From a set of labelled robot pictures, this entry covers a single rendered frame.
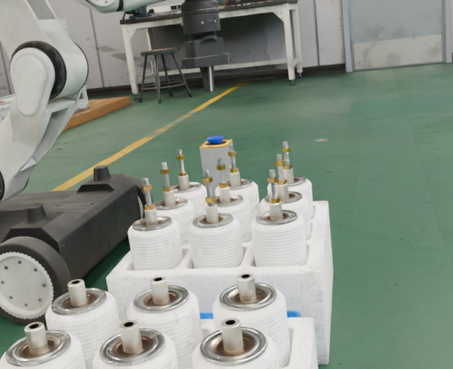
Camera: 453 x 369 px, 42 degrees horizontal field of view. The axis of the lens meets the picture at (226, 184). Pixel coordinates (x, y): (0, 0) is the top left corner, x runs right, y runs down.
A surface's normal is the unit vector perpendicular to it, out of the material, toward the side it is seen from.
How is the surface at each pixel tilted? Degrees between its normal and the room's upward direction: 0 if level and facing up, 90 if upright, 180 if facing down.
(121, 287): 90
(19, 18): 90
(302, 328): 0
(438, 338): 0
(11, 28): 90
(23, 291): 90
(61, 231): 45
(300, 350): 0
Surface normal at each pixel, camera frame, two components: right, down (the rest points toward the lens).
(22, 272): -0.23, 0.29
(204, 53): 0.51, 0.17
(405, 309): -0.11, -0.96
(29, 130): -0.32, 0.64
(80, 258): 0.97, -0.05
